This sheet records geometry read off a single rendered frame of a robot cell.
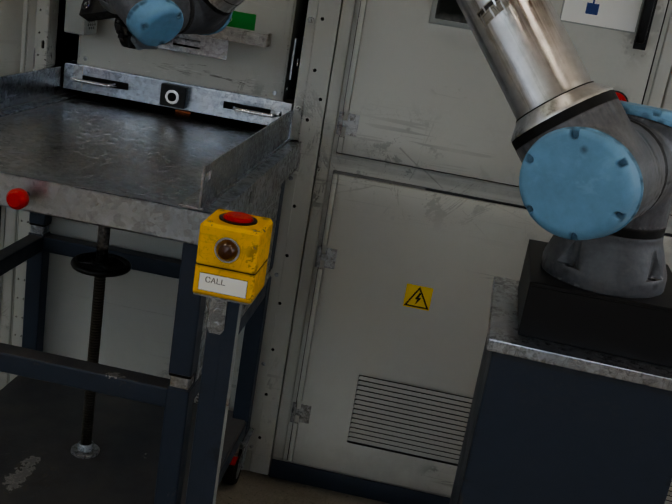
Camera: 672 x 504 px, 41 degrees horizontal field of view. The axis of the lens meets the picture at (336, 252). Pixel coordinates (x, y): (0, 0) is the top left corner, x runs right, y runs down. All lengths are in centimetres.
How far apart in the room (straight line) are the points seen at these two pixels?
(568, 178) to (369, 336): 103
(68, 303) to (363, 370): 74
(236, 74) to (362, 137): 33
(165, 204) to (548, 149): 59
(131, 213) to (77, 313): 91
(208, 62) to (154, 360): 74
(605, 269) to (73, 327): 139
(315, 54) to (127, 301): 75
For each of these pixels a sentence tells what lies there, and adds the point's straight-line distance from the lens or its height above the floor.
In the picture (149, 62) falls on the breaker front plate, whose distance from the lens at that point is 216.
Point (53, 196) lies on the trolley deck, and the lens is 148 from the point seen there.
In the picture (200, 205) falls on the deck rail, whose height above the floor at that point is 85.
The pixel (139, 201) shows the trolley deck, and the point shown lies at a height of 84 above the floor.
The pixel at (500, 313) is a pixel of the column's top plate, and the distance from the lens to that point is 147.
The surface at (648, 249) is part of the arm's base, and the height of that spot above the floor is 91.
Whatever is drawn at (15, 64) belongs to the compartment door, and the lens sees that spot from 223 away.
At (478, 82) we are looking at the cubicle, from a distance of 197.
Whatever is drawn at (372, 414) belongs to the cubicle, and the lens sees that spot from 221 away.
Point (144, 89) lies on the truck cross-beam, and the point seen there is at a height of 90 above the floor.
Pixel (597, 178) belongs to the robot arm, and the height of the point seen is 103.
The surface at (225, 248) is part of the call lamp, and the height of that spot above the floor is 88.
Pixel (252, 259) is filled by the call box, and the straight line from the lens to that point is 115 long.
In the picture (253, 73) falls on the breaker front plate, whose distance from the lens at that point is 209.
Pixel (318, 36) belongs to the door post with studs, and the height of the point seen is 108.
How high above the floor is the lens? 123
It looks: 17 degrees down
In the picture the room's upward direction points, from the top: 9 degrees clockwise
